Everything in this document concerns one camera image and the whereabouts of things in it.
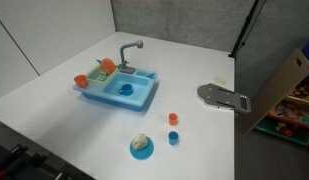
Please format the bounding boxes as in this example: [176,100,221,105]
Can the blue mug with handle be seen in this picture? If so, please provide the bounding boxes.
[118,83,134,97]

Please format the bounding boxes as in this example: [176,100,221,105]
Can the orange tumbler cup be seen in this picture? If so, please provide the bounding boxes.
[168,112,179,127]

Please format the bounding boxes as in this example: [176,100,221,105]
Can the grey toy faucet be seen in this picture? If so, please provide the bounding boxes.
[119,40,144,75]

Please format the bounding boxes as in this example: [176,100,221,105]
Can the black stand pole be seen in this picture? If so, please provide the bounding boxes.
[228,0,267,59]

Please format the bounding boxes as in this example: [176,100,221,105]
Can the yellow sticky note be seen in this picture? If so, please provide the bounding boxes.
[214,76,228,85]

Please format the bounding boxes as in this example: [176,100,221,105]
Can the cream toy food piece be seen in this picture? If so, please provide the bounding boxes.
[131,132,149,151]

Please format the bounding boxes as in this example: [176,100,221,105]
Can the grey metal mounting plate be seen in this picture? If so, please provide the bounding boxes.
[196,83,252,115]

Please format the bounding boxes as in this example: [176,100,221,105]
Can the blue tumbler cup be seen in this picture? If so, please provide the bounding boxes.
[168,131,180,146]

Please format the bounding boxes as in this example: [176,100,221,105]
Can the blue toy sink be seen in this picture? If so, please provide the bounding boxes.
[72,65,159,112]

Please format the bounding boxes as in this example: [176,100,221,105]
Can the blue toy plate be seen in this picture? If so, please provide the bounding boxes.
[129,137,155,161]

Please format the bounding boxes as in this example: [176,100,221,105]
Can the orange toy plate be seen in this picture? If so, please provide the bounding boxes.
[100,57,117,75]

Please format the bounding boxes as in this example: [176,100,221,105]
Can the wooden toy shelf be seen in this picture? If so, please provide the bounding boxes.
[244,47,309,150]

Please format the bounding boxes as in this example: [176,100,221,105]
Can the orange mug with handle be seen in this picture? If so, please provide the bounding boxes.
[73,74,90,89]

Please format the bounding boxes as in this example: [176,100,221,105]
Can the yellow dish rack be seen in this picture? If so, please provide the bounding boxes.
[85,65,120,84]

